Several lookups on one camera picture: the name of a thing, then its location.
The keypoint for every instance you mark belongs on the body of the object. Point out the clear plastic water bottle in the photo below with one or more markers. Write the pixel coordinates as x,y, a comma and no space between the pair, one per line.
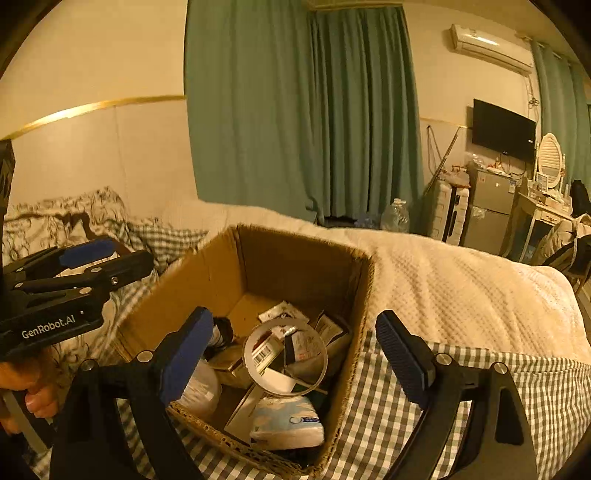
396,217

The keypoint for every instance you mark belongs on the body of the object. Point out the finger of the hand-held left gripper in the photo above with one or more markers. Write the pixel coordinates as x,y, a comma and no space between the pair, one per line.
124,270
87,251

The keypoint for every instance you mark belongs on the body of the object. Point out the floral print pillow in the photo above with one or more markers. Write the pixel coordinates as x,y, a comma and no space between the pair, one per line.
46,217

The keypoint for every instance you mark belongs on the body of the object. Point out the white suitcase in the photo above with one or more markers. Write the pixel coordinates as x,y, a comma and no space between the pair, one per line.
450,212

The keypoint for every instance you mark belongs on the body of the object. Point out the brown cardboard box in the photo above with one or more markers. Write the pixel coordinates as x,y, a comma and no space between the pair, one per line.
286,263

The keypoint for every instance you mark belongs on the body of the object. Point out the beige padded jacket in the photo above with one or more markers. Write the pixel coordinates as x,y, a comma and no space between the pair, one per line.
563,235

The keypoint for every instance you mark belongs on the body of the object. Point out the white textured blanket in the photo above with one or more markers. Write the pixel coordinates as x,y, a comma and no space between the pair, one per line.
461,286

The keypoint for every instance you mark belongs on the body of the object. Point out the checked pillow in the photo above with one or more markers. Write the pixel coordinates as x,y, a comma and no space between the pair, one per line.
161,244

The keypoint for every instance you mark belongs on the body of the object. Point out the black wall television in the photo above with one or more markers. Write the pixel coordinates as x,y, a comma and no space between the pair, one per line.
503,129

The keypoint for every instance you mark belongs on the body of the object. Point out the leaning broom stick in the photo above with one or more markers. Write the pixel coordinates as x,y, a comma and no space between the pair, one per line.
444,159

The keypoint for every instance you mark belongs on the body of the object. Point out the white blue tissue pack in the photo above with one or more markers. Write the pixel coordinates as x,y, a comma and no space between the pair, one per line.
286,422

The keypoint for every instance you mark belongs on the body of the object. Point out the clear tape roll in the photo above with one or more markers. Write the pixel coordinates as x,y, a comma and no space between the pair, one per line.
249,357

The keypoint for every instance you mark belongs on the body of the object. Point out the narrow green curtain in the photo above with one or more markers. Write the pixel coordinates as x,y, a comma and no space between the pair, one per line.
558,92

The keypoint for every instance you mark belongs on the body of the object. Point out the small white sachet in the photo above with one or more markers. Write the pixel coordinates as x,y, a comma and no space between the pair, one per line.
281,311

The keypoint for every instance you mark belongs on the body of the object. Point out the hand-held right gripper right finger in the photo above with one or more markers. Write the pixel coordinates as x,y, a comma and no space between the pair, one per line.
401,355

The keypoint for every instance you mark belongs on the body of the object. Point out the printed sachet packet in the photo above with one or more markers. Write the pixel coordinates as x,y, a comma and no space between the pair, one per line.
332,330

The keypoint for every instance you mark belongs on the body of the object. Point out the grey small fridge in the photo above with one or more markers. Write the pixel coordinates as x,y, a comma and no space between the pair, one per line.
489,207

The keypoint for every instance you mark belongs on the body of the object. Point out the red white small box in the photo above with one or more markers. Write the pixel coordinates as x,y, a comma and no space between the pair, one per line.
265,353

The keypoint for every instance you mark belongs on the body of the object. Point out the white oval mirror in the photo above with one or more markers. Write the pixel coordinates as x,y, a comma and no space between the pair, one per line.
551,157

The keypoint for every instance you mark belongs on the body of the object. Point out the wide green curtain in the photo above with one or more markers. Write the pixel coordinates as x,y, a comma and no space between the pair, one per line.
277,115

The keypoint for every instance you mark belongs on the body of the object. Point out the white plastic pouch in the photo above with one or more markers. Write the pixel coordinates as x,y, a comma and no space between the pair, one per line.
203,392

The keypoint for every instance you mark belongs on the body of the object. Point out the person's left hand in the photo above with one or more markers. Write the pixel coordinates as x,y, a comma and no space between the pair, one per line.
37,397

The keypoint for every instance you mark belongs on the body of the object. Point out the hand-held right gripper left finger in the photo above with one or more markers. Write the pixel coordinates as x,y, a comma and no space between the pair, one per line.
184,360

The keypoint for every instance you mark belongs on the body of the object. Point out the white dressing table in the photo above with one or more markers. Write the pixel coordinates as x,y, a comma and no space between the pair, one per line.
545,214

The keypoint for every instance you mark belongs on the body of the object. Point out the green white flat box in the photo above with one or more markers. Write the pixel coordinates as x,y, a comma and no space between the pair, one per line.
242,413

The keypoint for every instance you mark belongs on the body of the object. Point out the white air conditioner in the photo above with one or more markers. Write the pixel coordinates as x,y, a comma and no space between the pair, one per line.
489,46

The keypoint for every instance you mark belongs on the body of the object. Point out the black garment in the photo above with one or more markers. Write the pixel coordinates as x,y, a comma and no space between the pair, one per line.
579,196

